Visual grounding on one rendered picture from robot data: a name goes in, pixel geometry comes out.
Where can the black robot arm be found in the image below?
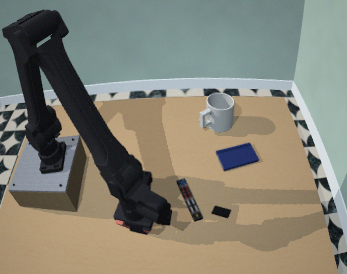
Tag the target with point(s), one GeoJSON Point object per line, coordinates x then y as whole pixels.
{"type": "Point", "coordinates": [108, 153]}

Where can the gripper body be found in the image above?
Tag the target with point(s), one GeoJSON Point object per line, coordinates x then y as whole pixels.
{"type": "Point", "coordinates": [132, 219]}

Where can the dark blue flat rectangular pad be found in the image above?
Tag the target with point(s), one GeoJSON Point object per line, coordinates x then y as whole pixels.
{"type": "Point", "coordinates": [237, 156]}

